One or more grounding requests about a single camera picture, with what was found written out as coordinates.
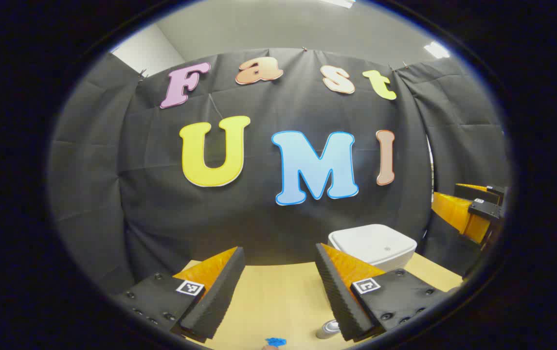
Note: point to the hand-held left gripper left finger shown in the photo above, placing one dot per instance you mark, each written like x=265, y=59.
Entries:
x=220, y=296

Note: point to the white desktop garbage bin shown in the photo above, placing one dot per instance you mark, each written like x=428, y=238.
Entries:
x=375, y=245

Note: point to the silver pop can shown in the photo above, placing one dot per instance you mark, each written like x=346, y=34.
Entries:
x=328, y=330

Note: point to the wooden desktop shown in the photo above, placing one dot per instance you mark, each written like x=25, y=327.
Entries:
x=278, y=301

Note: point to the ceiling light panel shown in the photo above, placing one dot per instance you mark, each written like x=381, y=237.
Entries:
x=436, y=49
x=339, y=3

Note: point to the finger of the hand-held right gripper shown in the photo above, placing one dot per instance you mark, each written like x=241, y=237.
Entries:
x=477, y=192
x=458, y=214

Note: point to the blue paper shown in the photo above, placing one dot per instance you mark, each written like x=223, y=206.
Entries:
x=276, y=341

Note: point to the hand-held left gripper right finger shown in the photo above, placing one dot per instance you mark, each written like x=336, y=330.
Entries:
x=339, y=301

